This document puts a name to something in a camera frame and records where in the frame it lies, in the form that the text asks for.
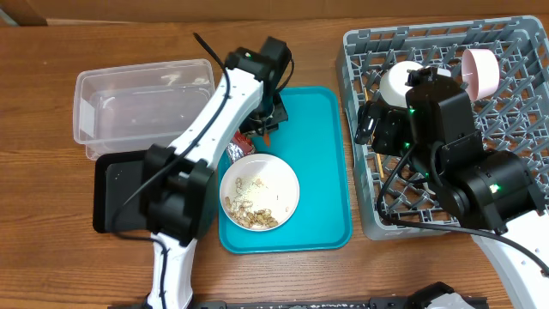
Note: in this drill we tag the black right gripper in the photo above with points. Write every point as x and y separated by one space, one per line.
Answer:
389 118

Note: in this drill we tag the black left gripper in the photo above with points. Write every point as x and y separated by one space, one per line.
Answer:
280 116

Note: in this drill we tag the orange carrot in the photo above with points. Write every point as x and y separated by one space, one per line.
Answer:
266 140

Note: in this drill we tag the white bowl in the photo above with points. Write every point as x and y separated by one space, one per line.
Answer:
393 85

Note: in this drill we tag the wooden chopstick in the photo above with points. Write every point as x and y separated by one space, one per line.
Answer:
377 156

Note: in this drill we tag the pink bowl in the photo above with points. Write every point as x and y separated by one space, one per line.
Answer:
480 72

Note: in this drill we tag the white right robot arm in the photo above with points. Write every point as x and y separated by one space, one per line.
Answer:
492 193

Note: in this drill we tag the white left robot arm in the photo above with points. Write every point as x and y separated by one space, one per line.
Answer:
248 83

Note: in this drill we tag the grey dishwasher rack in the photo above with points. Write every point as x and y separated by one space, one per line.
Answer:
515 118

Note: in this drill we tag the red foil snack wrapper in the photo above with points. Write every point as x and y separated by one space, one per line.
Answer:
239 147

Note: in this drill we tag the teal serving tray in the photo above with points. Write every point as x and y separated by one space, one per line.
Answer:
311 143

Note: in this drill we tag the pink plate with food scraps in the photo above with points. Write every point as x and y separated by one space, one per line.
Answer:
259 192

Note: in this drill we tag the clear plastic bin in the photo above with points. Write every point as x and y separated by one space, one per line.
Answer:
129 108

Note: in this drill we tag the black rectangular tray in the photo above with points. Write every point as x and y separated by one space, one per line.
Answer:
120 193

